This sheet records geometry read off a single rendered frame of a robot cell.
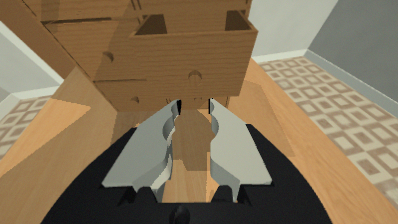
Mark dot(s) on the brown wooden drawer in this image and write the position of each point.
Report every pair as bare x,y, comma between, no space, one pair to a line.
191,103
63,7
132,94
163,4
100,45
194,65

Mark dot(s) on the brown wooden chest of drawers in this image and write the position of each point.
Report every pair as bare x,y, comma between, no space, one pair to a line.
142,14

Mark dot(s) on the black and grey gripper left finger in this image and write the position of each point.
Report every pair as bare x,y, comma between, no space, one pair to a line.
138,158

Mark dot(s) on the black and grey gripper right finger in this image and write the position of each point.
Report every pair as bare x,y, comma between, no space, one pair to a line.
259,174

